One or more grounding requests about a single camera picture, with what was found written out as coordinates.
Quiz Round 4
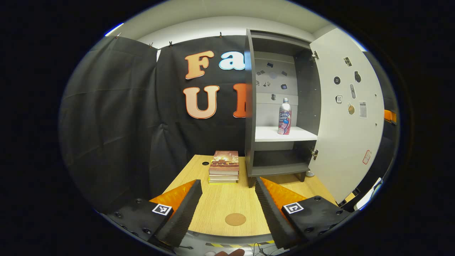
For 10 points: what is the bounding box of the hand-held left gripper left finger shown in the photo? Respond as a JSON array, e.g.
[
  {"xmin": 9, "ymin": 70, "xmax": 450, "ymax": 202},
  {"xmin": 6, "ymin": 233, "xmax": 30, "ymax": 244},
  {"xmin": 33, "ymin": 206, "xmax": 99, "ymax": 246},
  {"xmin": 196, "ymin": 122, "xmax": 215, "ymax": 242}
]
[{"xmin": 107, "ymin": 180, "xmax": 203, "ymax": 248}]

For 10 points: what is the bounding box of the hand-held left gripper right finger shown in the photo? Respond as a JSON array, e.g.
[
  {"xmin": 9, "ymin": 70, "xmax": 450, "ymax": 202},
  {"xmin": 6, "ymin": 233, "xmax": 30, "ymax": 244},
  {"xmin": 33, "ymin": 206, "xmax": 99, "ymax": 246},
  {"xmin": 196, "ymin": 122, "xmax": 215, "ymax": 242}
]
[{"xmin": 255, "ymin": 177, "xmax": 350, "ymax": 250}]

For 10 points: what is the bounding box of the round cork coaster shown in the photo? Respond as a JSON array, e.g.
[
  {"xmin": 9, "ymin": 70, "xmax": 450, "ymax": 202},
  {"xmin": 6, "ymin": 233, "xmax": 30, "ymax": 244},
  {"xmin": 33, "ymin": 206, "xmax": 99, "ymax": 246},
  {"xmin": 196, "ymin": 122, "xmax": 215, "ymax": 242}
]
[{"xmin": 225, "ymin": 213, "xmax": 246, "ymax": 226}]

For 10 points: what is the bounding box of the light grey cabinet door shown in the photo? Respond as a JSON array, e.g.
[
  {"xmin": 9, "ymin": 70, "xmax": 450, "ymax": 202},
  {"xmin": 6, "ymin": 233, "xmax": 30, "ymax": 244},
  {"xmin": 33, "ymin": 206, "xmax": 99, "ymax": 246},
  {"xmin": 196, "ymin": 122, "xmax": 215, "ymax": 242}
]
[{"xmin": 309, "ymin": 28, "xmax": 385, "ymax": 204}]

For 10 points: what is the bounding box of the silver bottle with red label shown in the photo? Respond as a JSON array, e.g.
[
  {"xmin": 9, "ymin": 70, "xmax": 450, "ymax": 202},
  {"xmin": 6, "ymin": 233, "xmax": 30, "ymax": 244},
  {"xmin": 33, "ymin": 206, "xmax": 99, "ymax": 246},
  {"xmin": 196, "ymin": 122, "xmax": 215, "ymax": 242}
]
[{"xmin": 278, "ymin": 98, "xmax": 292, "ymax": 135}]

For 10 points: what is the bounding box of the dark grey cabinet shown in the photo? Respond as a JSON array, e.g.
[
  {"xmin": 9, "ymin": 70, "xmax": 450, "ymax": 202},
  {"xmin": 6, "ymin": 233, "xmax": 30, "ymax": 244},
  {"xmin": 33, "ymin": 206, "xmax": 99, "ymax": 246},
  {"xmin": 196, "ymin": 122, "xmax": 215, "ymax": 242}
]
[{"xmin": 244, "ymin": 28, "xmax": 322, "ymax": 188}]

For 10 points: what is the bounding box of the white cabinet shelf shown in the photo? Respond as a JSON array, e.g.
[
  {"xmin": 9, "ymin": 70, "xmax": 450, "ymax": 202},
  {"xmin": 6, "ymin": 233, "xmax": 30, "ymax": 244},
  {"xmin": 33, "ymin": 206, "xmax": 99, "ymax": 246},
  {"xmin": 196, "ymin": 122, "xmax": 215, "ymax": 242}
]
[{"xmin": 255, "ymin": 126, "xmax": 318, "ymax": 143}]

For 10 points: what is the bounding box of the yellow black floor tape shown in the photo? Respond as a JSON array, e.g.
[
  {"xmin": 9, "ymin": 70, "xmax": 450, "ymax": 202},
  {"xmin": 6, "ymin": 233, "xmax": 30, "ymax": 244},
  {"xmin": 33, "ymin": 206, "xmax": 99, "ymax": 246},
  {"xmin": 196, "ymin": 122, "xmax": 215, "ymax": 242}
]
[{"xmin": 205, "ymin": 240, "xmax": 275, "ymax": 248}]

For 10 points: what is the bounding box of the black backdrop cloth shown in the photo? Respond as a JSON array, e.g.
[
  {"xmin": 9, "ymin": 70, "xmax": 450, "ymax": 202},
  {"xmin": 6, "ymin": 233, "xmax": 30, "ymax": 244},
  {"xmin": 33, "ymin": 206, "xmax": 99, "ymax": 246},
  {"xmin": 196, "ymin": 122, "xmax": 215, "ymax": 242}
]
[{"xmin": 60, "ymin": 35, "xmax": 400, "ymax": 214}]

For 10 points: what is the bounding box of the ceiling light strip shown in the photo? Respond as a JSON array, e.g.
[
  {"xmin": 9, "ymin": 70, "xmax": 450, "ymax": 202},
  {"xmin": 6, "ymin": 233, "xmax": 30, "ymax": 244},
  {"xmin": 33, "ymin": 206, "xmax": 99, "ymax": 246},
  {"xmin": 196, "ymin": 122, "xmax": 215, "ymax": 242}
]
[{"xmin": 105, "ymin": 23, "xmax": 124, "ymax": 37}]

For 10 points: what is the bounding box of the black cable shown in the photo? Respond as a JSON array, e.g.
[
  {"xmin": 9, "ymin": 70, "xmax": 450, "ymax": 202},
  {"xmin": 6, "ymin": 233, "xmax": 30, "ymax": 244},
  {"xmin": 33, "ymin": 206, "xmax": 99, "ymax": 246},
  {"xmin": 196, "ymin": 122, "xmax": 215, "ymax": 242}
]
[{"xmin": 252, "ymin": 242, "xmax": 272, "ymax": 256}]

